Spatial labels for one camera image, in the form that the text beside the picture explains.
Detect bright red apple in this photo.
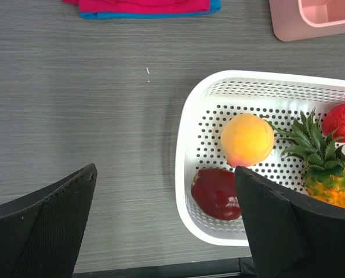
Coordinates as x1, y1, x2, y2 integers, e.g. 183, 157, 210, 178
322, 103, 345, 142

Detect dark red apple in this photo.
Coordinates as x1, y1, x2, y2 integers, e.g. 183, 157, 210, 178
191, 169, 241, 221

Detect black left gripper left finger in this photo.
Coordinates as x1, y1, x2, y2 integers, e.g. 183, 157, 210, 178
0, 163, 97, 277

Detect magenta folded cloth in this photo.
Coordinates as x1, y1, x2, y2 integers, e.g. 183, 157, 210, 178
63, 0, 210, 14

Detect white perforated plastic basket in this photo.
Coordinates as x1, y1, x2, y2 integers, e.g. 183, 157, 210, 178
175, 70, 345, 247

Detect blue folded cloth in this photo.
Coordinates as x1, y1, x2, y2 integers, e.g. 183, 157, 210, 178
78, 0, 221, 19

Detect yellow orange peach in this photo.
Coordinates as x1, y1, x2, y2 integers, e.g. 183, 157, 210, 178
220, 114, 275, 167

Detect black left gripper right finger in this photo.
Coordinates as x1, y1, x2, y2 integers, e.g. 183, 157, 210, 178
235, 167, 345, 277

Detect pink divided organizer tray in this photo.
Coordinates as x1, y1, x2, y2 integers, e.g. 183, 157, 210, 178
269, 0, 345, 42

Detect orange toy pineapple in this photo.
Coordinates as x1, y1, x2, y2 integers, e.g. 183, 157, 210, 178
268, 110, 345, 209

